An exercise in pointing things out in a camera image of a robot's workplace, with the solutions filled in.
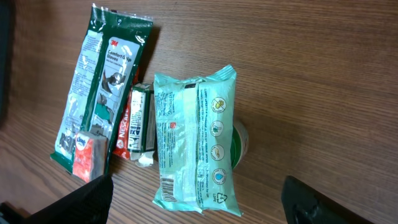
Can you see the green lid jar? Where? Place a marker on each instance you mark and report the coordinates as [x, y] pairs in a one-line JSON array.
[[240, 144]]

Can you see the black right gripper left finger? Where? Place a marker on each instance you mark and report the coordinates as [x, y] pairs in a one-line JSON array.
[[89, 204]]

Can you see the green Axe Brand box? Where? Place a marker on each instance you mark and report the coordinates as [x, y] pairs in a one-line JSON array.
[[141, 138]]

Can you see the red Nescafe sachet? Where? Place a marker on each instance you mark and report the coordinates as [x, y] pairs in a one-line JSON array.
[[121, 149]]

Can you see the orange Kleenex tissue pack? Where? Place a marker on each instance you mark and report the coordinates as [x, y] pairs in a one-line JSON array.
[[90, 155]]

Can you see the green 3M gloves pack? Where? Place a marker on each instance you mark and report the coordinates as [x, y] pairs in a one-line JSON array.
[[107, 64]]

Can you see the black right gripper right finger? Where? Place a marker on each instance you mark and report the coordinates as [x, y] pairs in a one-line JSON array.
[[304, 205]]

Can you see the mint green wipes pack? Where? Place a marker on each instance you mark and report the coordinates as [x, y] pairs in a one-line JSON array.
[[194, 124]]

